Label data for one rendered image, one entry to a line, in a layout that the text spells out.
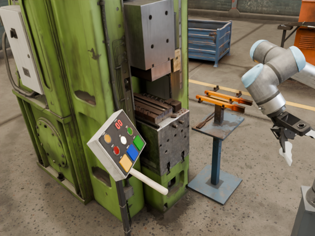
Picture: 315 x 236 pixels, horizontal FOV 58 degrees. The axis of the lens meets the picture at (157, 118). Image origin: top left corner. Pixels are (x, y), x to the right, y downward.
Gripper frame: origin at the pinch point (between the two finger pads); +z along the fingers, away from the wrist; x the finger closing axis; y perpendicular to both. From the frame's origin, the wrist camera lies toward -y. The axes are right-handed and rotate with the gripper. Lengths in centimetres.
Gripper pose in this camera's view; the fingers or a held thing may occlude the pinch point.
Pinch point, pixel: (308, 155)
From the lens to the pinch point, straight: 116.9
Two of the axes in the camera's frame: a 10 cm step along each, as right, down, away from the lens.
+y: -1.0, 0.1, 9.9
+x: -8.2, 5.6, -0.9
